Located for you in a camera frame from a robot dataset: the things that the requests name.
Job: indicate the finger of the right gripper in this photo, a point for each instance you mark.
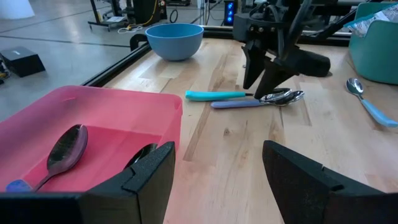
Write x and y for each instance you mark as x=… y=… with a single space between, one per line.
x=253 y=65
x=273 y=79

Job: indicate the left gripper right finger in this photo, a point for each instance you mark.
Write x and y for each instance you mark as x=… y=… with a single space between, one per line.
x=311 y=193

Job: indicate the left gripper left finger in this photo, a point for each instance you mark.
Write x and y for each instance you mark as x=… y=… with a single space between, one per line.
x=124 y=199

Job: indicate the blue-edged snack packet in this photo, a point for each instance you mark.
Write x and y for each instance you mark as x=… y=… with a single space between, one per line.
x=373 y=21

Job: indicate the black box blue lights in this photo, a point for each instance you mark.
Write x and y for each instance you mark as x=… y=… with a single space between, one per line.
x=229 y=12

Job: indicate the blue bowl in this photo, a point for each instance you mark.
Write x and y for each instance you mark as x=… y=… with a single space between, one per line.
x=174 y=43

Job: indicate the pink translucent plastic bin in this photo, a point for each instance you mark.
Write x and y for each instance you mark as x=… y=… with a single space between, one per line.
x=109 y=109

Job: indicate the black computer tower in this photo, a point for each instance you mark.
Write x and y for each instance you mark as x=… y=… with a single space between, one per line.
x=146 y=11

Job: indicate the black standing desk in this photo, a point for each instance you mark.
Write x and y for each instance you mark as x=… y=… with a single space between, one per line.
x=102 y=21

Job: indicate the black box on floor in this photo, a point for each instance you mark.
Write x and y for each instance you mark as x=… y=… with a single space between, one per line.
x=21 y=60

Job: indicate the white pillar base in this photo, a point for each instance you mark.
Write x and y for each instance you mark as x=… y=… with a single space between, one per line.
x=15 y=7

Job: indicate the black frame clamp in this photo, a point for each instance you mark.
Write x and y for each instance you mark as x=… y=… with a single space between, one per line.
x=135 y=39

